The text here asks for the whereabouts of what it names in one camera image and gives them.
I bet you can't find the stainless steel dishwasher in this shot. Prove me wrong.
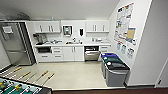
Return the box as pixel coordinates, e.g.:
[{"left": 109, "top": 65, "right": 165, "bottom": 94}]
[{"left": 83, "top": 45, "right": 101, "bottom": 62}]

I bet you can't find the white under-sink cabinet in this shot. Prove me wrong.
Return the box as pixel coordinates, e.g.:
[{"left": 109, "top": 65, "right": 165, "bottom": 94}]
[{"left": 62, "top": 45, "right": 85, "bottom": 62}]

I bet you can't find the chrome sink faucet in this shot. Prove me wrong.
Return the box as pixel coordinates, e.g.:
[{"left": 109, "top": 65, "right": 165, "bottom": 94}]
[{"left": 71, "top": 37, "right": 77, "bottom": 43}]

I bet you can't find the white narrow drawer unit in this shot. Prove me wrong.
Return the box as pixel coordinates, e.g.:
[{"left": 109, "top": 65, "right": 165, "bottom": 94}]
[{"left": 99, "top": 44, "right": 112, "bottom": 56}]

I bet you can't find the white dish cloth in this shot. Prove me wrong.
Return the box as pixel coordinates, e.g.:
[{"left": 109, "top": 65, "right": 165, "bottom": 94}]
[{"left": 101, "top": 39, "right": 111, "bottom": 44}]

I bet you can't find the steel paper towel dispenser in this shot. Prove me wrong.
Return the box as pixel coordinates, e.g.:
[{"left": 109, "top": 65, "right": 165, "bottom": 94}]
[{"left": 62, "top": 25, "right": 73, "bottom": 37}]

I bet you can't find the white wide drawer unit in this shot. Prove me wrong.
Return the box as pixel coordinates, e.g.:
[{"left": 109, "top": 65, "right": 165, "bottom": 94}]
[{"left": 36, "top": 45, "right": 65, "bottom": 64}]

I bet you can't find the grey bin with green lid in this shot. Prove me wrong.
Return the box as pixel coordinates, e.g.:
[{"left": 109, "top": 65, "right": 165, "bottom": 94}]
[{"left": 102, "top": 56, "right": 126, "bottom": 80}]

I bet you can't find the small bin sign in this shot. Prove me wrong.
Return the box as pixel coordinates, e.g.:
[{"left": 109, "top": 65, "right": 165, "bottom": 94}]
[
  {"left": 116, "top": 41, "right": 122, "bottom": 51},
  {"left": 120, "top": 44, "right": 128, "bottom": 55},
  {"left": 127, "top": 47, "right": 136, "bottom": 60}
]

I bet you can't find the black built-in microwave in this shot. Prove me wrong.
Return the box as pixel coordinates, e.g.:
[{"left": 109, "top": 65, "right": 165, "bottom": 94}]
[{"left": 36, "top": 46, "right": 53, "bottom": 55}]

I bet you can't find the grey bin with black lid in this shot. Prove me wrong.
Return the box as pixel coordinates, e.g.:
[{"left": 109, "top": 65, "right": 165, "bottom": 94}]
[{"left": 105, "top": 62, "right": 131, "bottom": 87}]

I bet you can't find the grey pile on refrigerator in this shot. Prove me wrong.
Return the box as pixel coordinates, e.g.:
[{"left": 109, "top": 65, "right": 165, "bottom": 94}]
[{"left": 14, "top": 12, "right": 31, "bottom": 21}]

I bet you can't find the stainless steel refrigerator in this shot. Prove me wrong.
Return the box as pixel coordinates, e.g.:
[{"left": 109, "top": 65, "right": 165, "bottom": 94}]
[{"left": 0, "top": 21, "right": 36, "bottom": 67}]

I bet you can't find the green foosball table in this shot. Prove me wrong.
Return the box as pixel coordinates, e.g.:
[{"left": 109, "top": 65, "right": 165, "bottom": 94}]
[{"left": 0, "top": 65, "right": 56, "bottom": 94}]

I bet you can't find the white note on refrigerator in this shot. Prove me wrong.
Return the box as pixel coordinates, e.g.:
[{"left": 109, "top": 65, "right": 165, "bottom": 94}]
[{"left": 2, "top": 26, "right": 14, "bottom": 35}]

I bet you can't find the large white door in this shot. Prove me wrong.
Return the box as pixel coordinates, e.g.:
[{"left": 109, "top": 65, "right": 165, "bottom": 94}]
[{"left": 155, "top": 67, "right": 168, "bottom": 89}]

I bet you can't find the black wire dish rack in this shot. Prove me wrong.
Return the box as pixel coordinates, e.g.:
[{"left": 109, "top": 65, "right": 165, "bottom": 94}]
[{"left": 49, "top": 39, "right": 63, "bottom": 45}]

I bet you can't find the white two-door wall cabinet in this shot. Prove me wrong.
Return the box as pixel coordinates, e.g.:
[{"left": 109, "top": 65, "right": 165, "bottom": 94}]
[{"left": 32, "top": 21, "right": 62, "bottom": 35}]

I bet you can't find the large colourful wall poster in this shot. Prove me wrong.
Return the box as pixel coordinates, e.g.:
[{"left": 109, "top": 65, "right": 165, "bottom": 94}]
[{"left": 113, "top": 2, "right": 136, "bottom": 45}]

